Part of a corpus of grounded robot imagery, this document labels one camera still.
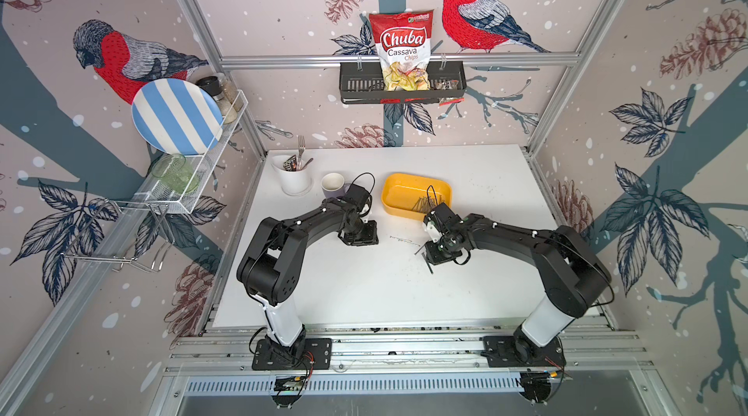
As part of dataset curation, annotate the yellow plastic storage box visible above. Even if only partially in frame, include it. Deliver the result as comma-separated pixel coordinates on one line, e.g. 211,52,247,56
381,173,452,221

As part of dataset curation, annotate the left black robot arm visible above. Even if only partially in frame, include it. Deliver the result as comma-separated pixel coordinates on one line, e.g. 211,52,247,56
237,184,379,360

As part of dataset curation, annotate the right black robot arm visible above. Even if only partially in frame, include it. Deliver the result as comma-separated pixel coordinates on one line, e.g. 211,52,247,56
424,204,612,351

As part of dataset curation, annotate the purple grey mug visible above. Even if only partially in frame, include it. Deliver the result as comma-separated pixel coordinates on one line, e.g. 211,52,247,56
321,173,347,199

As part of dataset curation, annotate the white utensil holder cup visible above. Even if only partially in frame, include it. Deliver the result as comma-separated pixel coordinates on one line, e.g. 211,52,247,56
270,154,313,197

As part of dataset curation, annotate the metal fork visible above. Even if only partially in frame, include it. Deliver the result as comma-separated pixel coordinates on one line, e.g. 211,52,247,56
296,135,306,172

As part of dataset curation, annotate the green glass bowl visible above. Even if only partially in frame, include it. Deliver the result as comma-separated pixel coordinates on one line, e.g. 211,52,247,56
150,154,200,195

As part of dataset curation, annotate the red Chuba chips bag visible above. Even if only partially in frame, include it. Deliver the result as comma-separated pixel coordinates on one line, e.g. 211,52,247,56
369,10,434,92

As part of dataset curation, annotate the black lid spice jar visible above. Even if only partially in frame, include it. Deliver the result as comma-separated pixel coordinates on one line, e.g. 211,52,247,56
196,75,237,124

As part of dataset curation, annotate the blue white striped plate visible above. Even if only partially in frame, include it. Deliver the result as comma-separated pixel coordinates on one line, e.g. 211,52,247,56
132,78,224,156

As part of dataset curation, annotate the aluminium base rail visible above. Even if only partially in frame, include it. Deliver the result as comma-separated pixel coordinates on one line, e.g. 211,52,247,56
162,320,654,400

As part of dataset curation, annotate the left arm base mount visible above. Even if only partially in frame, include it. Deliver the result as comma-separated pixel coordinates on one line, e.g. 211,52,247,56
252,327,333,408

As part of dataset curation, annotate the black wire wall basket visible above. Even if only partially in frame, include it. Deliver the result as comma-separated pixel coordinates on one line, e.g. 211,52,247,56
339,62,467,104

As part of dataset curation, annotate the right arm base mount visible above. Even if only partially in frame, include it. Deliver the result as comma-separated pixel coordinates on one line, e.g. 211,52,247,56
480,328,567,404

